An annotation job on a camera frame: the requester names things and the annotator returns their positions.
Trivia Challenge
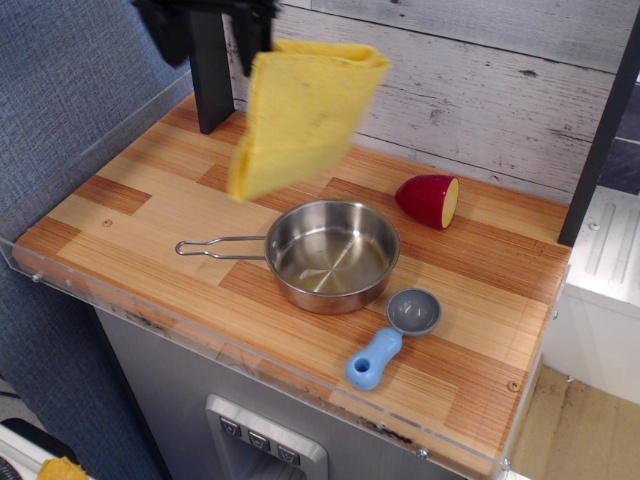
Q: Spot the stainless steel pot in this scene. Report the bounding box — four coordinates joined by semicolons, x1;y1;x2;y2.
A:
175;199;401;315

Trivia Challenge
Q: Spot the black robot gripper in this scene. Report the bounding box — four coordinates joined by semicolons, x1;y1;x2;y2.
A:
134;0;280;76

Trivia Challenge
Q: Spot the red yellow toy fruit half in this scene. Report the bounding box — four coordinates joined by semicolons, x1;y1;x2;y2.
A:
395;174;459;230

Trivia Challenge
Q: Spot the grey toy fridge cabinet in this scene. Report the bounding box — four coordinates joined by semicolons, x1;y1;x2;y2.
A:
98;311;456;479

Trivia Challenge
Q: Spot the dark grey left post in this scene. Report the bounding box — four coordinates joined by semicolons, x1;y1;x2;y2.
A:
189;12;235;135

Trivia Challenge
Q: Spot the blue grey toy scoop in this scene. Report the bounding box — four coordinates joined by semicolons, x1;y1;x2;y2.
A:
345;288;442;391

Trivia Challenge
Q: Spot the dark grey post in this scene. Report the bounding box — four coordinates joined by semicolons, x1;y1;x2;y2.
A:
557;13;639;247
189;12;235;135

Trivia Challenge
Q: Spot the white toy sink counter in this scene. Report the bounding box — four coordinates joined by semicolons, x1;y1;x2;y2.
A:
542;187;639;403

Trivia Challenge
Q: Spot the yellow cloth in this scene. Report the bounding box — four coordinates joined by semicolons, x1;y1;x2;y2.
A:
227;40;391;201

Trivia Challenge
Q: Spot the silver dispenser button panel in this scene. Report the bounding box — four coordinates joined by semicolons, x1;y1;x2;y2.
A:
205;394;329;479

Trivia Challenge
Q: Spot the clear acrylic table guard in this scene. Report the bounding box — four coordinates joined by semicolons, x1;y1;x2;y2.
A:
4;97;569;479

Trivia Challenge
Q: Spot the dark grey right post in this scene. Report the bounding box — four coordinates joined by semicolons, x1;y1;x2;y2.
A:
557;13;639;247

